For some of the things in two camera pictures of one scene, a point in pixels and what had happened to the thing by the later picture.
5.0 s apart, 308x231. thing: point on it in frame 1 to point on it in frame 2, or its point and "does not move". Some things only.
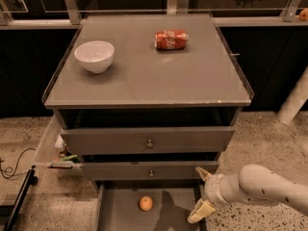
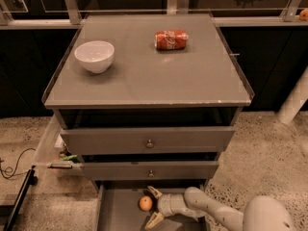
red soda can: [171, 39] does not move
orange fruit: [145, 203] does not move
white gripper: [213, 188] to [166, 205]
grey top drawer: [150, 141] does not move
